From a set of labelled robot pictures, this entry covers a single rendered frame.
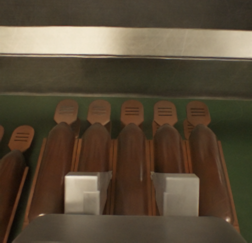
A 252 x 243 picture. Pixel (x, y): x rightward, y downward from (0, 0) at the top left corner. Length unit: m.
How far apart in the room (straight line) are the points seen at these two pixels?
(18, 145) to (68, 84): 0.07
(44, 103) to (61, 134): 0.07
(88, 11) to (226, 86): 0.15
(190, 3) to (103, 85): 0.12
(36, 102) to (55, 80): 0.02
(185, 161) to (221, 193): 0.03
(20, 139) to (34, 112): 0.03
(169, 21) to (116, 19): 0.05
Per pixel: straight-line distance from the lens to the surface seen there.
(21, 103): 0.27
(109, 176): 0.17
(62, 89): 0.27
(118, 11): 0.33
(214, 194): 0.17
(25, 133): 0.23
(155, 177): 0.16
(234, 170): 0.22
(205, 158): 0.19
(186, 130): 0.23
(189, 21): 0.33
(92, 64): 0.25
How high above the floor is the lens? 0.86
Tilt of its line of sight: 46 degrees down
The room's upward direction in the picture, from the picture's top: 3 degrees clockwise
